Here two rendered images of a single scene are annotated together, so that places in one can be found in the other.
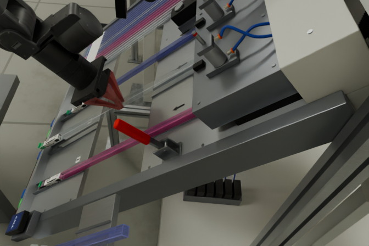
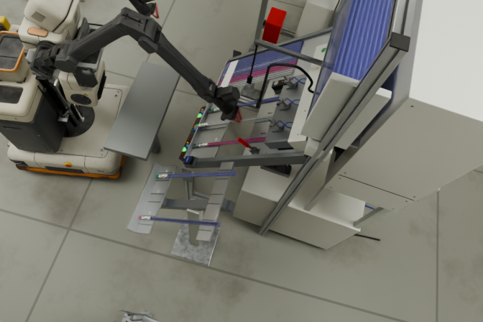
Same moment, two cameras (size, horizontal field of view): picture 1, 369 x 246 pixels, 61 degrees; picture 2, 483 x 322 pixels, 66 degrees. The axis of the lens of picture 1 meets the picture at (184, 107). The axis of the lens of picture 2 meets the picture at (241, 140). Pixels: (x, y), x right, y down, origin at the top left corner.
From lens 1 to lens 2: 1.09 m
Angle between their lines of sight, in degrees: 16
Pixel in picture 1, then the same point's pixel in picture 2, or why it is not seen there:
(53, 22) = (222, 92)
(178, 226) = (254, 179)
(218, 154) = (269, 157)
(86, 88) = (228, 114)
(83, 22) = (233, 95)
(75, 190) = (214, 153)
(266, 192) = not seen: hidden behind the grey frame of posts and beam
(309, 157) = not seen: hidden behind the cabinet
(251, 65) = (284, 134)
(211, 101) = (270, 141)
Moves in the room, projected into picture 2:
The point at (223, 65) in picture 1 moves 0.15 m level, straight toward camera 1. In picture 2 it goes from (277, 130) to (259, 159)
